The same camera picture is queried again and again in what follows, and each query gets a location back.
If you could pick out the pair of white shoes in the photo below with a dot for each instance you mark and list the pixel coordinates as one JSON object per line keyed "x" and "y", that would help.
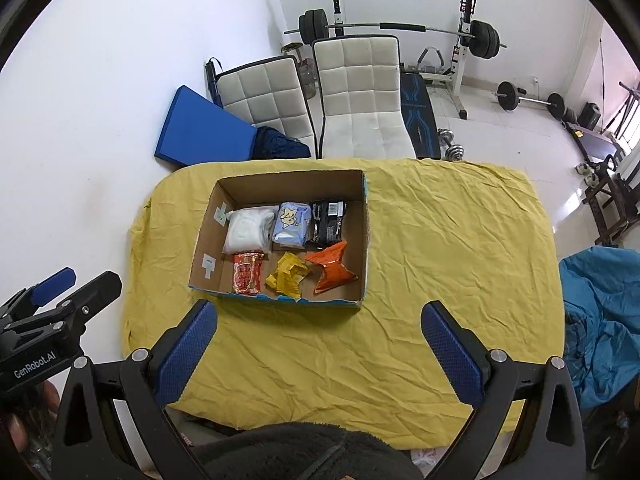
{"x": 585, "y": 172}

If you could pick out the cardboard box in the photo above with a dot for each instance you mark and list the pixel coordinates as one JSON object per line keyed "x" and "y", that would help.
{"x": 207, "y": 237}

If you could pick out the person's dark fleece clothing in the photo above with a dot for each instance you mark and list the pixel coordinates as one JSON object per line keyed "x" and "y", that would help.
{"x": 300, "y": 452}

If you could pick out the black treadmill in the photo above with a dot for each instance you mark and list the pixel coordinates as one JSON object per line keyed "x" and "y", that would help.
{"x": 597, "y": 144}

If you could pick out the white barbell rack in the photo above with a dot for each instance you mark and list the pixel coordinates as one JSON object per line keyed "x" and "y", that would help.
{"x": 457, "y": 75}

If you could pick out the long barbell with black plates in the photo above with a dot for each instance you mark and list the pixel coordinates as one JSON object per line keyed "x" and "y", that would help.
{"x": 400, "y": 26}

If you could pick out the clear water bottle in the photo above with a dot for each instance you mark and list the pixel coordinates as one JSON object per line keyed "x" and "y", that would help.
{"x": 307, "y": 80}

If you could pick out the white soft packet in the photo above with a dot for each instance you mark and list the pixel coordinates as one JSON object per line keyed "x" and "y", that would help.
{"x": 247, "y": 230}

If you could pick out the short barbell with black plates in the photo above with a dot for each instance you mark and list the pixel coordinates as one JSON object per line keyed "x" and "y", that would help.
{"x": 530, "y": 101}

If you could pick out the chrome dumbbell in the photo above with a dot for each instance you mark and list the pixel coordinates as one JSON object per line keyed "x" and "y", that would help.
{"x": 451, "y": 147}

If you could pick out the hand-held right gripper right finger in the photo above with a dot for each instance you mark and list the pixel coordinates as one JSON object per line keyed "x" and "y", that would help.
{"x": 452, "y": 355}

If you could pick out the light blue tissue pack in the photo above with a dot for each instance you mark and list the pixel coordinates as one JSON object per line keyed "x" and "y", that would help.
{"x": 292, "y": 225}

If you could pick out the black speaker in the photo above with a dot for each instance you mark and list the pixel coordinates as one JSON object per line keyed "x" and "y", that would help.
{"x": 591, "y": 116}

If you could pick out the yellow tablecloth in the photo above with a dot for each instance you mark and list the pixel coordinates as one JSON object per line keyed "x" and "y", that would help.
{"x": 425, "y": 240}

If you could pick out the yellow snack packet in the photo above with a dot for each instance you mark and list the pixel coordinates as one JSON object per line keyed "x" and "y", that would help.
{"x": 287, "y": 277}

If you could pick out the black tripod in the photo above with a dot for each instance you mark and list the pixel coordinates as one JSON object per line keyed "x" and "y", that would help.
{"x": 625, "y": 110}

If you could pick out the dark wooden chair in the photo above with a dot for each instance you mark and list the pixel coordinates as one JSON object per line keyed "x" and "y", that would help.
{"x": 612, "y": 195}

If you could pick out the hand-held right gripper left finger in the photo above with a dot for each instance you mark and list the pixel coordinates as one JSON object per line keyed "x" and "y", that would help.
{"x": 187, "y": 355}

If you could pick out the black blue weight bench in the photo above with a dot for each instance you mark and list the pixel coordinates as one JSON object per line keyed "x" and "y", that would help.
{"x": 417, "y": 110}

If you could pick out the upright white padded chair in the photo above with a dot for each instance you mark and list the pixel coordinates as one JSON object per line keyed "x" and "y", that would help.
{"x": 360, "y": 90}

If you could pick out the small wooden stool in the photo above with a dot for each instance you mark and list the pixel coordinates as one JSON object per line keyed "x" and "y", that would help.
{"x": 291, "y": 50}

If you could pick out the white plastic bag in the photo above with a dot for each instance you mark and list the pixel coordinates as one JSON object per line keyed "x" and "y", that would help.
{"x": 427, "y": 462}

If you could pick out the tilted white padded chair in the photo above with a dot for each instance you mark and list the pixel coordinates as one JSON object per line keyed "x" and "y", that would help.
{"x": 265, "y": 95}

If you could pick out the blue foam mat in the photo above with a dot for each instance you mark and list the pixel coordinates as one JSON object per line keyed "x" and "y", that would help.
{"x": 200, "y": 132}

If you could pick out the blue bean bag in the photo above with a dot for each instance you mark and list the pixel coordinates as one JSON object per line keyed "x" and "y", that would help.
{"x": 600, "y": 300}

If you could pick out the black snack packet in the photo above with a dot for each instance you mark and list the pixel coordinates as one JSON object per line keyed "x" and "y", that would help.
{"x": 327, "y": 225}

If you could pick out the black folded stand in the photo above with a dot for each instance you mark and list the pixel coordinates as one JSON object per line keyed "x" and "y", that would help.
{"x": 212, "y": 80}

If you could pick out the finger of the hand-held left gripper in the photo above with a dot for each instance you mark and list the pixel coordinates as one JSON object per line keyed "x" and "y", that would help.
{"x": 52, "y": 282}
{"x": 97, "y": 292}

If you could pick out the red snack packet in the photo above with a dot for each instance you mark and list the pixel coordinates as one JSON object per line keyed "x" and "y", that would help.
{"x": 247, "y": 272}

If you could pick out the orange snack packet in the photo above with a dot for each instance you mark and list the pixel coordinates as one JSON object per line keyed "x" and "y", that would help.
{"x": 332, "y": 270}

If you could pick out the person's left hand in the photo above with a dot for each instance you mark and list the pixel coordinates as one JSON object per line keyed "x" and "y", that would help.
{"x": 17, "y": 435}

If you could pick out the dark blue cloth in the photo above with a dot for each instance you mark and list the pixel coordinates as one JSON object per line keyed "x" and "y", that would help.
{"x": 275, "y": 145}

